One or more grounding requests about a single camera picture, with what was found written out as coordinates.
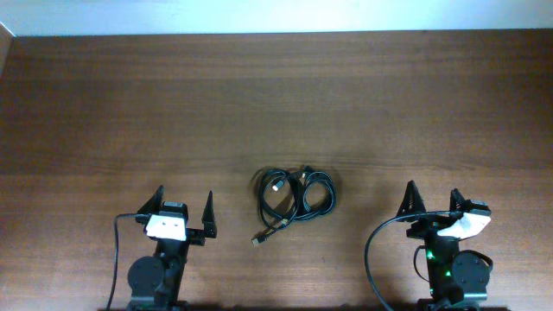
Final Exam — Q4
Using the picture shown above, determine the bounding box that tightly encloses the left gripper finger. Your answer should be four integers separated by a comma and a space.
137, 185, 164, 215
201, 191, 217, 238

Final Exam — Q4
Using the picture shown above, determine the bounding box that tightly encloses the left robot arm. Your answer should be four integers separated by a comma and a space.
126, 186, 217, 311

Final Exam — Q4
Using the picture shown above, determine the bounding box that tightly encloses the black USB cable thick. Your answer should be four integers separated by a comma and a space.
251, 168, 302, 246

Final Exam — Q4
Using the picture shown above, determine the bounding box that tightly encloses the black USB cable thin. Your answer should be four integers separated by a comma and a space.
272, 166, 337, 229

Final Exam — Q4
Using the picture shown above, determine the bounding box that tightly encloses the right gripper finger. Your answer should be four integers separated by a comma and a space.
449, 188, 467, 213
397, 181, 426, 222

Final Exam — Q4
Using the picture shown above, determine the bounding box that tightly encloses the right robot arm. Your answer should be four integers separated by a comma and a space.
397, 181, 493, 310

